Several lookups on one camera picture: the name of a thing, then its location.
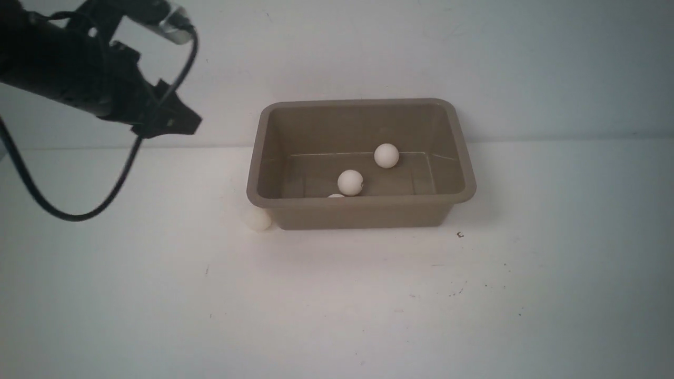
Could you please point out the white ping-pong ball with mark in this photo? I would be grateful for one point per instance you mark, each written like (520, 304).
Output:
(350, 183)

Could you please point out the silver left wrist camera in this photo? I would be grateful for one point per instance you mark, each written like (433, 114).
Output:
(166, 19)

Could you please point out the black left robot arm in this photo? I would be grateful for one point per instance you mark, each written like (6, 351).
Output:
(70, 57)

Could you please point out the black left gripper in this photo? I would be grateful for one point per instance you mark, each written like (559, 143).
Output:
(150, 110)

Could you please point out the tan plastic bin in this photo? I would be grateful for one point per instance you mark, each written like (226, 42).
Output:
(301, 148)

